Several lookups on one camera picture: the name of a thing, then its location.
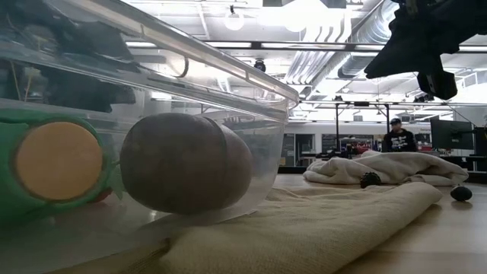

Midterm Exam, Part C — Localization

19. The black computer monitor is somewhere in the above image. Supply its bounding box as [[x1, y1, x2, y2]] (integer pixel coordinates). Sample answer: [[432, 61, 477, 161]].
[[430, 119, 475, 151], [473, 126, 487, 157]]

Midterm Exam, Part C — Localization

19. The person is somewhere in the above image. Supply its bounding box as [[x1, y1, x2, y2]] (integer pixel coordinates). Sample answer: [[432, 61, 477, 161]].
[[381, 117, 419, 153]]

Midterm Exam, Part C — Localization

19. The brown toy kiwi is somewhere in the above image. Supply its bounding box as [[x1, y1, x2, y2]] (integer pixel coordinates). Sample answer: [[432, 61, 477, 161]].
[[119, 112, 255, 215]]

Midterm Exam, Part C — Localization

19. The green husked toy corn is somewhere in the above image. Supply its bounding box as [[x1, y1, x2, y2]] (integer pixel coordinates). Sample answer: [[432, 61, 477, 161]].
[[0, 108, 115, 225]]

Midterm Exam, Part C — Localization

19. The white checked towel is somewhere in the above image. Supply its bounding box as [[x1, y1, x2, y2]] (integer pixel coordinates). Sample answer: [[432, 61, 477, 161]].
[[303, 150, 469, 187]]

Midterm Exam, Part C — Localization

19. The silver ventilation duct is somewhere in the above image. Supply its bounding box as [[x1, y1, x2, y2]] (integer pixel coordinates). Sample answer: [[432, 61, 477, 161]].
[[337, 0, 400, 79]]

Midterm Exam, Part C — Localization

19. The tan cloth napkin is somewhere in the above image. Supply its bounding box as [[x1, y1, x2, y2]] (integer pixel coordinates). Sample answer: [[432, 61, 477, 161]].
[[49, 181, 444, 274]]

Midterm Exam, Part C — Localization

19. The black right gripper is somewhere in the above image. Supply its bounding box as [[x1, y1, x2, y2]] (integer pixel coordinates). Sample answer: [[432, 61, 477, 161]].
[[364, 0, 463, 100]]

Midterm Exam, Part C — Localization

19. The clear plastic tupperware container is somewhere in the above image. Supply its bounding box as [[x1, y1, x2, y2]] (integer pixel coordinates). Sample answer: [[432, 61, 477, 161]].
[[0, 0, 301, 274]]

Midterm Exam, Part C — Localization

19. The dark toy blackberry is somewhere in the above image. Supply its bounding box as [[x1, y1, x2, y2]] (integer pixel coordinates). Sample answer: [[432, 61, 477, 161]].
[[359, 171, 382, 190]]

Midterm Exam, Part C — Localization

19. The black background rig frame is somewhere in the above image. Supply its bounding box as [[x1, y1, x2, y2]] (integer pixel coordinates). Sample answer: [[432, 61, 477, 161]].
[[300, 99, 393, 153]]

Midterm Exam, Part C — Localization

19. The overhead beam with light strips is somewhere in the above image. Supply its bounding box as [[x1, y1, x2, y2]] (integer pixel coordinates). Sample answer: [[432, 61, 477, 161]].
[[125, 40, 487, 53]]

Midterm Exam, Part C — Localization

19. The small dark toy blueberry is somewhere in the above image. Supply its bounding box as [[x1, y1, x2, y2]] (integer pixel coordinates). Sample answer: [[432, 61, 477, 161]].
[[450, 184, 473, 202]]

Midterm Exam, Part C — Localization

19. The red toy strawberry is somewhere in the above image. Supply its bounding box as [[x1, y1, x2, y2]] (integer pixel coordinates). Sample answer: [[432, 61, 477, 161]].
[[92, 163, 126, 203]]

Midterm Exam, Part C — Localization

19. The round ceiling lamp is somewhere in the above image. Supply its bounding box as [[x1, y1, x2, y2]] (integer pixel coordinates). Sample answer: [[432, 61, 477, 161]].
[[223, 5, 246, 32]]

